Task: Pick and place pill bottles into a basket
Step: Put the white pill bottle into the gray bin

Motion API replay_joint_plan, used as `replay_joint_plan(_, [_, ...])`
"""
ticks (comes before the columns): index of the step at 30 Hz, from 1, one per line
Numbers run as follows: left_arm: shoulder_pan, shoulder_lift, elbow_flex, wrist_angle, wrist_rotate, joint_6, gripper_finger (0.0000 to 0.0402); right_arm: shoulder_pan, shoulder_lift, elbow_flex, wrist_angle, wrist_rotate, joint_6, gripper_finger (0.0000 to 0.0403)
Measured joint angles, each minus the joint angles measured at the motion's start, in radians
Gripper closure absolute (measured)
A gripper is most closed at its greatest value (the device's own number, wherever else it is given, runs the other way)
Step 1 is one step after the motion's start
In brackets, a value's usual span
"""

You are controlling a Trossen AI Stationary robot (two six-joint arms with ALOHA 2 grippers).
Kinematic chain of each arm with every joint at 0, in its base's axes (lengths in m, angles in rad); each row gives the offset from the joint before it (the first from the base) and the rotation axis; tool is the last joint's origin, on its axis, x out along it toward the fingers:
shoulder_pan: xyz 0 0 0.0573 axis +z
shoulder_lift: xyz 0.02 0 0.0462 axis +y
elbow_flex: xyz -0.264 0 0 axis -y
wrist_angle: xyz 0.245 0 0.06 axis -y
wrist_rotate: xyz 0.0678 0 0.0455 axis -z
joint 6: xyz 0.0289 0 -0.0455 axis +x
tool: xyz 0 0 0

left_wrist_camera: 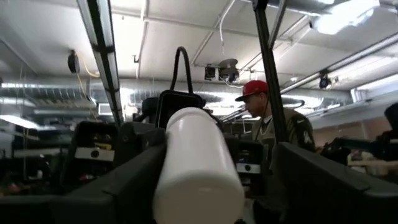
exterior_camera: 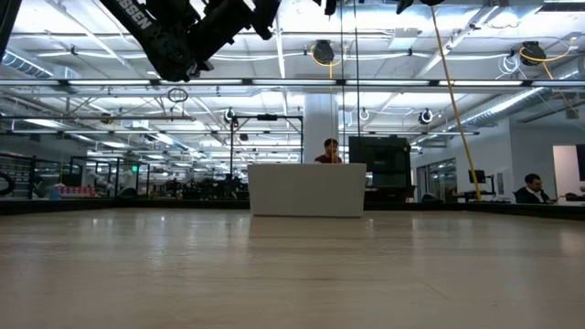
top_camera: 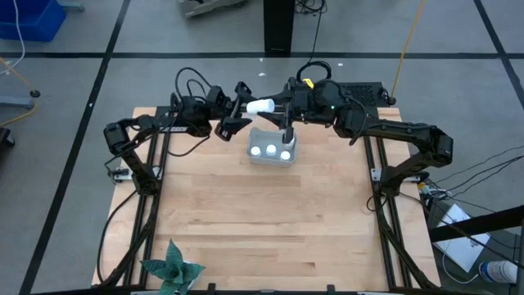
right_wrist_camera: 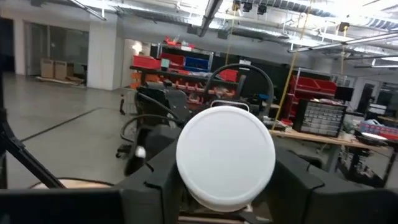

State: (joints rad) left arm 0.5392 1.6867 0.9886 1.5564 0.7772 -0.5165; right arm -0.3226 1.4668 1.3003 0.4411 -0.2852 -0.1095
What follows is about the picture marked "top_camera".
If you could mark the black perforated computer case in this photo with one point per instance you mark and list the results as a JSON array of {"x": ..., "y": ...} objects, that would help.
[{"x": 368, "y": 92}]

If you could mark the potted snake plant white pot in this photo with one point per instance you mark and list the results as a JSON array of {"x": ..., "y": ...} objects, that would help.
[{"x": 174, "y": 266}]

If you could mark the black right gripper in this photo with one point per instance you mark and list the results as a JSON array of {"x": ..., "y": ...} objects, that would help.
[{"x": 303, "y": 104}]

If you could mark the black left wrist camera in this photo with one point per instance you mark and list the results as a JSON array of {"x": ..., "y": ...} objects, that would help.
[{"x": 216, "y": 96}]

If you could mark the black aluminium table frame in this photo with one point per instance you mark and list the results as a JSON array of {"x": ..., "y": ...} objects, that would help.
[{"x": 160, "y": 111}]

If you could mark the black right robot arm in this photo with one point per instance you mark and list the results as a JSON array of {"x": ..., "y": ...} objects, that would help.
[{"x": 393, "y": 129}]

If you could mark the black metal beam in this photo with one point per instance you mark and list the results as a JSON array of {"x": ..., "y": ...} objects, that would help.
[{"x": 475, "y": 225}]

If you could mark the white flat board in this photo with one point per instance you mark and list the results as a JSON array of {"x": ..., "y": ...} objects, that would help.
[{"x": 462, "y": 250}]

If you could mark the grey desk foot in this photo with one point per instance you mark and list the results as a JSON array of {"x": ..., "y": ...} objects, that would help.
[
  {"x": 71, "y": 6},
  {"x": 16, "y": 102}
]

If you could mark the blue plastic bin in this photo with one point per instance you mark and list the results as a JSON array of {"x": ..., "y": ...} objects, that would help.
[{"x": 28, "y": 20}]

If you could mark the grey cart base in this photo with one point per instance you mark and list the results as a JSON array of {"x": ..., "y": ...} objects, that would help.
[{"x": 209, "y": 6}]

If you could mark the clear plastic water bottle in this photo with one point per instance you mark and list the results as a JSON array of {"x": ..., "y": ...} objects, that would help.
[{"x": 497, "y": 271}]

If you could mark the black rectangular post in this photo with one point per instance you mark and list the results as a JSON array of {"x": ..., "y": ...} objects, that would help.
[{"x": 279, "y": 24}]

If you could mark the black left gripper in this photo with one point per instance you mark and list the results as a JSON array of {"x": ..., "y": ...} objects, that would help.
[{"x": 233, "y": 108}]

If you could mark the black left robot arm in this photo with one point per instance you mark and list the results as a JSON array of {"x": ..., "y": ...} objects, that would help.
[{"x": 172, "y": 129}]

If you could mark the silver mounting bracket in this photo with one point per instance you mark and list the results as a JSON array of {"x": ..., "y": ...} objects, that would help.
[
  {"x": 121, "y": 175},
  {"x": 376, "y": 175}
]

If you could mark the black caster base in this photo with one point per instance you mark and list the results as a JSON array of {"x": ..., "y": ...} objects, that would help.
[{"x": 6, "y": 137}]

